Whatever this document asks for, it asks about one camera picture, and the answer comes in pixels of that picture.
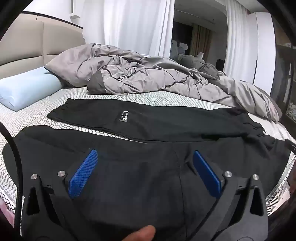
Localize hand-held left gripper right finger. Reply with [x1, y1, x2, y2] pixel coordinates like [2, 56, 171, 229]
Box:
[193, 151, 269, 237]

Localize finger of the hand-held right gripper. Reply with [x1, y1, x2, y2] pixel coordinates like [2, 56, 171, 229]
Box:
[285, 138, 296, 154]

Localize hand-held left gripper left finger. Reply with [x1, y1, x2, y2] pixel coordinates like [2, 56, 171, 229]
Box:
[22, 149, 98, 237]

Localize black pants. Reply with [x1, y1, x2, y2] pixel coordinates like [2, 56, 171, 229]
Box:
[13, 98, 290, 241]

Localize person's left hand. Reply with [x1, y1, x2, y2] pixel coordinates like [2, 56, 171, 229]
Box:
[122, 226, 156, 241]

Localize zigzag patterned rug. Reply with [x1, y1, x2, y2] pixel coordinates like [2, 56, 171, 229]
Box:
[265, 182, 292, 212]

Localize bed with hexagon patterned sheet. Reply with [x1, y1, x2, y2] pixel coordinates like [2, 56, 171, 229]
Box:
[0, 85, 296, 216]

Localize white wardrobe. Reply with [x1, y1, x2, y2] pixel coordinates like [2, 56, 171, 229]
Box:
[247, 11, 277, 95]

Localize light blue pillow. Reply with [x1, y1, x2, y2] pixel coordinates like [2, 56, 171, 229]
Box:
[0, 66, 63, 112]

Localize dark grey pillow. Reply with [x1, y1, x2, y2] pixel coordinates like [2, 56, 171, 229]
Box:
[179, 55, 220, 80]

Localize grey quilted duvet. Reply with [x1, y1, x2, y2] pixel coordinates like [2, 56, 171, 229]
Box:
[44, 43, 280, 123]

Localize white curtain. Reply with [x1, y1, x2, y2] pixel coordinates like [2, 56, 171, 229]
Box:
[224, 0, 249, 80]
[104, 0, 175, 58]

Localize brown curtain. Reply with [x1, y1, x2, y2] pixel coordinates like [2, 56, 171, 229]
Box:
[191, 24, 212, 58]

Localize beige padded headboard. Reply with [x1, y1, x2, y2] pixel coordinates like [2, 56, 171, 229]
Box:
[0, 13, 85, 80]

